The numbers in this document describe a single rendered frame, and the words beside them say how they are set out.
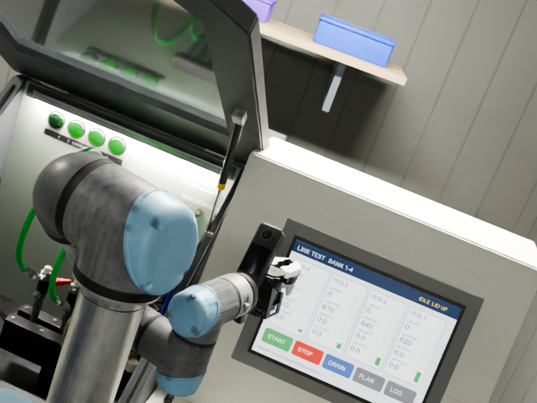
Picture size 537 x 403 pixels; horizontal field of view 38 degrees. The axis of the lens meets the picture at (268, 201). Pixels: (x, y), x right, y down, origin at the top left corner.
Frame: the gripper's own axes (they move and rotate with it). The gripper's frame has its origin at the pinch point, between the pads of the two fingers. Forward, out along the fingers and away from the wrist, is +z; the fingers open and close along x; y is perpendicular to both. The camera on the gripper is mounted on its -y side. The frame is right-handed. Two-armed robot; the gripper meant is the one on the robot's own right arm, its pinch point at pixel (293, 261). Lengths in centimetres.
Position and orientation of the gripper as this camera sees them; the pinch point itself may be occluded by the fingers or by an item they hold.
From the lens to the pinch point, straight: 151.4
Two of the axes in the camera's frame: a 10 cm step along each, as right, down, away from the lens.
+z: 4.9, -1.1, 8.6
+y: -2.2, 9.4, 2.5
